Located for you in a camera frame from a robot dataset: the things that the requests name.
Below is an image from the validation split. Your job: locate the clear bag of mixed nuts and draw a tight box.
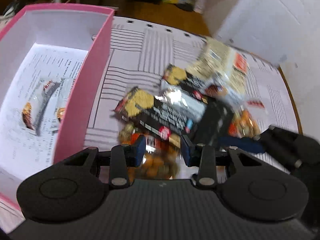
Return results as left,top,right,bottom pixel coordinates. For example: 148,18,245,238
118,109,260,183

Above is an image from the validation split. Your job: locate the black cracker snack pack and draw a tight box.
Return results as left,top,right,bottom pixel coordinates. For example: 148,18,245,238
114,87,207,140

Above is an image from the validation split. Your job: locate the large cream snack bag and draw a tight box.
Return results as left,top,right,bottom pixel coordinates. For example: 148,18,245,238
186,36,248,100

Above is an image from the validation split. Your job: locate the small red sachet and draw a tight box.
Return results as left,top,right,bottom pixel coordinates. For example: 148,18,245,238
246,100,265,109

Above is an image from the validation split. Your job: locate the small white snack packet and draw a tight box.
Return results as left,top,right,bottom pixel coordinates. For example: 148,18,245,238
22,77,67,136

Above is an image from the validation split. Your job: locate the pink cardboard box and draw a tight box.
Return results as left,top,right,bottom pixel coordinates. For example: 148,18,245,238
1,3,114,208

